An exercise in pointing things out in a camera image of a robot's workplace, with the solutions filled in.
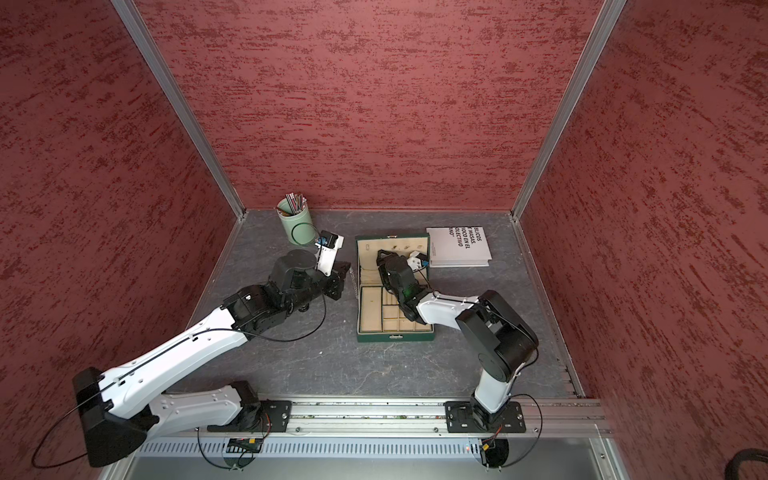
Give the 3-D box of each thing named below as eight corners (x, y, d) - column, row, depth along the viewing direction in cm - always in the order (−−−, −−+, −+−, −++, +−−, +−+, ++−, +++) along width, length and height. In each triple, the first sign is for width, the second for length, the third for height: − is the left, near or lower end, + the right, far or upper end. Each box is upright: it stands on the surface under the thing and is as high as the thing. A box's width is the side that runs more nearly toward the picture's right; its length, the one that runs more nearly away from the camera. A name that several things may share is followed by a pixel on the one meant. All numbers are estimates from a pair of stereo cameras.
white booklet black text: (430, 266, 106) (431, 260, 103) (427, 232, 116) (428, 226, 113) (489, 266, 106) (492, 260, 103) (481, 233, 116) (483, 226, 113)
